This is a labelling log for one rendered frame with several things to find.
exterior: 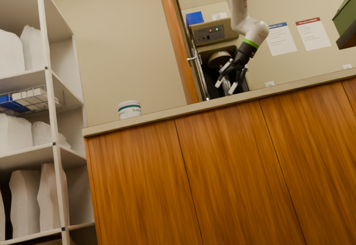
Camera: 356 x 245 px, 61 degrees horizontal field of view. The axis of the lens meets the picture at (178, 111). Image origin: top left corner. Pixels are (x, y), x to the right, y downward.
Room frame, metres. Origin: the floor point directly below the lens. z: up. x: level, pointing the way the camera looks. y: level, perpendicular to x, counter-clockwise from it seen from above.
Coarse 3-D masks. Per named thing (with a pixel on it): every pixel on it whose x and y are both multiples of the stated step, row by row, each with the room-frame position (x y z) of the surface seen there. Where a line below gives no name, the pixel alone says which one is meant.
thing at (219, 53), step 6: (216, 54) 1.82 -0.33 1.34; (222, 54) 1.81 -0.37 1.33; (228, 54) 1.83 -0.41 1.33; (210, 60) 1.83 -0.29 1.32; (216, 60) 1.95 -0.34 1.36; (222, 60) 1.95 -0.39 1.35; (228, 60) 1.93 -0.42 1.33; (210, 66) 1.94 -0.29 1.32; (216, 66) 1.96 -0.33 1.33; (222, 66) 1.97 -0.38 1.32
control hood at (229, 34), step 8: (192, 24) 1.67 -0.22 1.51; (200, 24) 1.67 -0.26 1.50; (208, 24) 1.68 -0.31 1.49; (216, 24) 1.69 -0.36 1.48; (224, 24) 1.70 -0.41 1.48; (192, 32) 1.70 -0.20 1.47; (224, 32) 1.74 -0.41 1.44; (232, 32) 1.75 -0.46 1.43; (216, 40) 1.76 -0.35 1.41; (224, 40) 1.78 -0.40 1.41
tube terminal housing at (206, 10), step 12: (192, 12) 1.78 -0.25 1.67; (204, 12) 1.79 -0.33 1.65; (216, 12) 1.79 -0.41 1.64; (228, 12) 1.79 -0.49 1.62; (204, 48) 1.78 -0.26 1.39; (216, 48) 1.79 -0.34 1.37; (228, 48) 1.83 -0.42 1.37; (192, 60) 1.87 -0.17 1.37; (204, 60) 1.92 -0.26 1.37; (252, 84) 1.79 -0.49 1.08
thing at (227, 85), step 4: (216, 76) 1.87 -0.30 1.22; (228, 76) 1.84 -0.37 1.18; (224, 80) 1.83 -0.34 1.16; (228, 80) 1.84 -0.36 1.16; (224, 84) 1.84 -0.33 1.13; (228, 84) 1.83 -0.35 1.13; (232, 84) 1.85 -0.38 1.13; (220, 88) 1.86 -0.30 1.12; (224, 88) 1.84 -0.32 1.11; (228, 88) 1.83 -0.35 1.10; (224, 92) 1.84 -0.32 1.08; (224, 96) 1.85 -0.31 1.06
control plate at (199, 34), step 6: (222, 24) 1.70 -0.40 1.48; (198, 30) 1.69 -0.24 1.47; (204, 30) 1.70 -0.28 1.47; (216, 30) 1.71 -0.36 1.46; (222, 30) 1.72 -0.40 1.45; (198, 36) 1.72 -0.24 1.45; (204, 36) 1.73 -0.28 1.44; (210, 36) 1.73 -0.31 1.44; (216, 36) 1.74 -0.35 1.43; (222, 36) 1.75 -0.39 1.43; (198, 42) 1.75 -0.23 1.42
